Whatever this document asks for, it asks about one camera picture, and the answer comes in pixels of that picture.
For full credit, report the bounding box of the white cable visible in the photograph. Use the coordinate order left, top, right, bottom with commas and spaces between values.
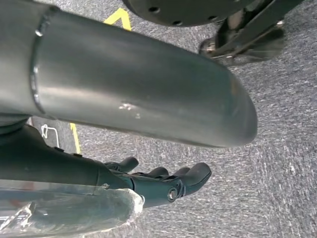
41, 123, 60, 149

